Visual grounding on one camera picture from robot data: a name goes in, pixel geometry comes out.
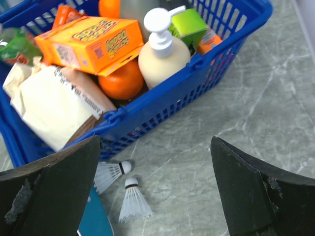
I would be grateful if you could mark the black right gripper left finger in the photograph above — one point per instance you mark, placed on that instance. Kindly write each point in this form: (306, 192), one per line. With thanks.
(48, 197)

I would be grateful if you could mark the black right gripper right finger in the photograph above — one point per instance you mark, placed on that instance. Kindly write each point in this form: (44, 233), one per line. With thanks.
(259, 199)

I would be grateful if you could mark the white shuttlecock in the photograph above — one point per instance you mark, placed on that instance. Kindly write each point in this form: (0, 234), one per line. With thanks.
(107, 173)
(134, 205)

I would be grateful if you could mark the blue sport racket bag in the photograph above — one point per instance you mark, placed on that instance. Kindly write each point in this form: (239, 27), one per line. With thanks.
(94, 221)

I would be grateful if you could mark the cream paper bag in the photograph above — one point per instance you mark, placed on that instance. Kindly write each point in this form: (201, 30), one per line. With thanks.
(59, 104)

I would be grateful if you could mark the orange fruit front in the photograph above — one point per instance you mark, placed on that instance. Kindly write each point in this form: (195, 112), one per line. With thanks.
(124, 83)

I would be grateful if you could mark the orange fruit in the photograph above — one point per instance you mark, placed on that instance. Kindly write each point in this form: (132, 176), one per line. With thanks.
(124, 83)
(109, 8)

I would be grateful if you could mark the orange snack box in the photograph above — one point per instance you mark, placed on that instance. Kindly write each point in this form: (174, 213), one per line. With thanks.
(96, 45)

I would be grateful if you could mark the cream pump lotion bottle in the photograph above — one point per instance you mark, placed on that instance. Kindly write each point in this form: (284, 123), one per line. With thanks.
(164, 54)

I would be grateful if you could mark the small orange packet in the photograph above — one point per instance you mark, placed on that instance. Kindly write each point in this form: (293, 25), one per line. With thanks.
(66, 14)

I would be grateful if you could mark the green carton box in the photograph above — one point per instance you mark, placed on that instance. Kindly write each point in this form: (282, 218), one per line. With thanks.
(189, 27)

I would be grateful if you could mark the orange fruit back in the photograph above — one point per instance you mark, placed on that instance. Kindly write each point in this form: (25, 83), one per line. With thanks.
(109, 8)

